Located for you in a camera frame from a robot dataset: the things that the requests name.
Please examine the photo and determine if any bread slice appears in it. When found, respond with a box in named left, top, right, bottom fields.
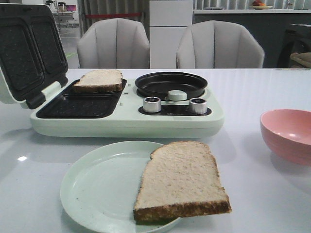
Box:
left=73, top=69, right=123, bottom=93
left=133, top=141, right=231, bottom=222

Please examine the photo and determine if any pink bowl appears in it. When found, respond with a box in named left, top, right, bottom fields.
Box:
left=260, top=109, right=311, bottom=166

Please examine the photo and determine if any breakfast maker hinged lid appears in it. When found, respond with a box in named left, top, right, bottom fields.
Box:
left=0, top=3, right=68, bottom=109

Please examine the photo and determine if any mint green breakfast maker base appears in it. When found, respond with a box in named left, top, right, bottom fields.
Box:
left=30, top=79, right=225, bottom=138

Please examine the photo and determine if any left silver control knob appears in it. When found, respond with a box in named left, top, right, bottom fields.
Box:
left=143, top=97, right=161, bottom=113

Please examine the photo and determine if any silver control knob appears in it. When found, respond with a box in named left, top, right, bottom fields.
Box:
left=143, top=97, right=161, bottom=113
left=188, top=98, right=207, bottom=115

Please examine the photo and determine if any black round frying pan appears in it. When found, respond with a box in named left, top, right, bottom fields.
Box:
left=135, top=71, right=207, bottom=100

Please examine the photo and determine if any right silver control knob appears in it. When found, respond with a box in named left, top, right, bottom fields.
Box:
left=188, top=98, right=207, bottom=115

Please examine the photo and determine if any left grey upholstered chair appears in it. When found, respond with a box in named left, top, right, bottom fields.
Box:
left=77, top=18, right=150, bottom=69

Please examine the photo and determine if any grey upholstered chair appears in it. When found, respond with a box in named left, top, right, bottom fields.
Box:
left=176, top=20, right=265, bottom=69
left=77, top=18, right=150, bottom=69

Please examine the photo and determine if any mint green round plate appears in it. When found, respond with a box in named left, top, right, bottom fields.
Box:
left=60, top=140, right=181, bottom=233

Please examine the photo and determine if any right grey upholstered chair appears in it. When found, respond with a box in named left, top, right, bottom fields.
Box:
left=176, top=20, right=265, bottom=69

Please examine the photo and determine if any white cabinet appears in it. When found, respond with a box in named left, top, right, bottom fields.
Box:
left=149, top=0, right=193, bottom=69

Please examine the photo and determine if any grey counter with white top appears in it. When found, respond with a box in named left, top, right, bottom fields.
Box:
left=193, top=9, right=311, bottom=68

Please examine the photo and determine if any fruit plate on counter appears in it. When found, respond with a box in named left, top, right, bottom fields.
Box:
left=250, top=0, right=273, bottom=10

